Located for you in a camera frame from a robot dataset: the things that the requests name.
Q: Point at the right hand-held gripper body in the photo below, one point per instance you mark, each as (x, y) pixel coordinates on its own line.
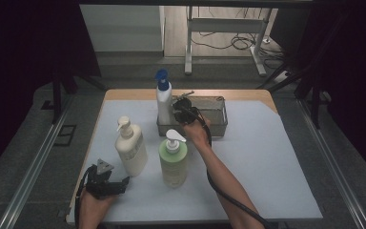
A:
(188, 113)

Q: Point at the dark curtain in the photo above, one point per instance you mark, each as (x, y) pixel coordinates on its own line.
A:
(16, 63)
(352, 73)

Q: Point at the white metal desk frame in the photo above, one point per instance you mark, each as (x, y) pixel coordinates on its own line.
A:
(225, 24)

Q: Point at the aluminium rail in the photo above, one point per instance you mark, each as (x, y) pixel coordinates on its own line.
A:
(31, 168)
(333, 165)

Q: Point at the white power strip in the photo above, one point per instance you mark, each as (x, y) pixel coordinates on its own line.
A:
(282, 77)

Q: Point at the person's right hand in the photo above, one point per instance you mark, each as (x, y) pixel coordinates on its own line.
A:
(197, 132)

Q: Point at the light blue mat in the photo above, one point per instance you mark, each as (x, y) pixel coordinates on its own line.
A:
(267, 178)

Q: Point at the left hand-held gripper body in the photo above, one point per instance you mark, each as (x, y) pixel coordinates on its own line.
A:
(100, 186)

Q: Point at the black metal stand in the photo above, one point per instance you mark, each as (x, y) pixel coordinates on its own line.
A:
(56, 95)
(314, 95)

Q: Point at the cream pump bottle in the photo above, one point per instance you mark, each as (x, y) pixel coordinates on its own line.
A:
(132, 152)

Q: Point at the green pump bottle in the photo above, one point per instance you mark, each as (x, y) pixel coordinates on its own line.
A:
(173, 165)

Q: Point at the grey metal mesh basket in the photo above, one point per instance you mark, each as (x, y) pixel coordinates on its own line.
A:
(216, 122)

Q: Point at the white cabinet panel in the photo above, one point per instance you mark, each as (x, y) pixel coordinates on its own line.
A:
(122, 28)

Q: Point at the person's left hand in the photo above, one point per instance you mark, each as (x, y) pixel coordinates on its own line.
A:
(95, 208)

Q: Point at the white bottle with blue cap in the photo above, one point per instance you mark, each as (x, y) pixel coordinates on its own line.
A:
(164, 101)

